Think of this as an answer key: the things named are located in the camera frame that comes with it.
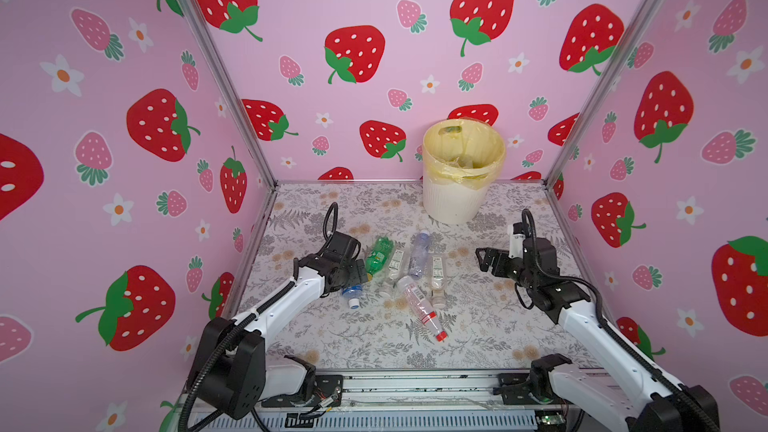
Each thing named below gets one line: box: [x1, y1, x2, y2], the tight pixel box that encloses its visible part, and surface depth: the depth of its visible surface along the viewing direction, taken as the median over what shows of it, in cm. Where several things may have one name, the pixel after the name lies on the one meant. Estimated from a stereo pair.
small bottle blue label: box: [342, 284, 363, 310], surface depth 88 cm
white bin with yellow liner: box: [422, 118, 506, 225], surface depth 102 cm
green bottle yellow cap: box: [365, 236, 395, 282], surface depth 95 cm
